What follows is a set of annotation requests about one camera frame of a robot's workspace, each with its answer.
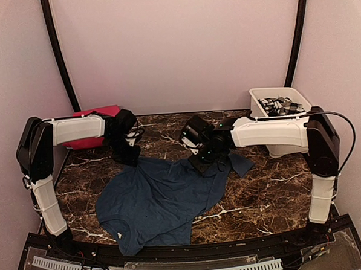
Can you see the black front rail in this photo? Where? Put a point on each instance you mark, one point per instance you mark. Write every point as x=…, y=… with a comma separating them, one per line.
x=278, y=244

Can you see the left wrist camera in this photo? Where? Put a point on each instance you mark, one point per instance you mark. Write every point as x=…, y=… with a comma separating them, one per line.
x=134, y=136

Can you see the black corner post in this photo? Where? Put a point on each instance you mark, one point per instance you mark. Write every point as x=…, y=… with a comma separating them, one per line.
x=297, y=39
x=57, y=51

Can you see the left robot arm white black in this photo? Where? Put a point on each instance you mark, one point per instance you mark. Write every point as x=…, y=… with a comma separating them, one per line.
x=35, y=154

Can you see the pink trousers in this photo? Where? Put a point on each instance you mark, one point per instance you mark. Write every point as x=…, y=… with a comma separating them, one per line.
x=82, y=131

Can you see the right black corner post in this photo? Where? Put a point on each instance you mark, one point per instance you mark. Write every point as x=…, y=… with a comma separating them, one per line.
x=297, y=39

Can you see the white plastic laundry bin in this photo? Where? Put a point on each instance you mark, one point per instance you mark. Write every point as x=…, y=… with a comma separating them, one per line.
x=285, y=144

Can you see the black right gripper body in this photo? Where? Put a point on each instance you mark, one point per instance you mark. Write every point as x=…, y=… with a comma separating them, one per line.
x=209, y=156

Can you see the left black corner post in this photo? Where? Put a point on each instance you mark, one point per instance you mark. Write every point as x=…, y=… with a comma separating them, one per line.
x=57, y=51

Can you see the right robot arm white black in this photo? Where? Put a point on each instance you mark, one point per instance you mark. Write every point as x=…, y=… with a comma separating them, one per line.
x=312, y=131

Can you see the dark blue garment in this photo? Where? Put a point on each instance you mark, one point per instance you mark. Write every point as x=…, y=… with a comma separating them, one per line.
x=156, y=202

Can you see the black white patterned garment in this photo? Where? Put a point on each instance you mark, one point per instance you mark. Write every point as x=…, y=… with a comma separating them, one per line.
x=280, y=106

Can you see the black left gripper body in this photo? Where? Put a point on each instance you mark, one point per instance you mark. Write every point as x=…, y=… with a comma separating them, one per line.
x=121, y=152

